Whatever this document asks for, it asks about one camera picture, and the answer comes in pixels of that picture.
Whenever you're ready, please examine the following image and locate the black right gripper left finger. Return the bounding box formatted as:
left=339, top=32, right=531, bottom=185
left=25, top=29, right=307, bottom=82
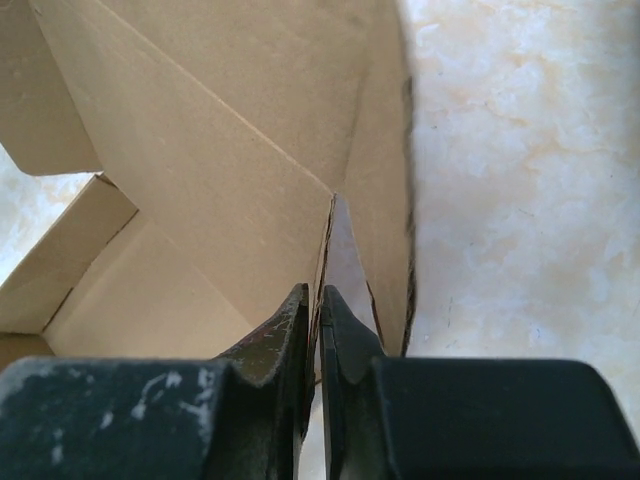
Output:
left=1, top=284, right=309, bottom=479

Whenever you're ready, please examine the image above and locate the brown cardboard box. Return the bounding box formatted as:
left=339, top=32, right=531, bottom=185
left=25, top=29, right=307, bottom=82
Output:
left=1, top=1, right=415, bottom=361

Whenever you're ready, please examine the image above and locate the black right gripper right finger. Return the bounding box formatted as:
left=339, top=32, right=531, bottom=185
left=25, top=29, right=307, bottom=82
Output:
left=320, top=286, right=639, bottom=479

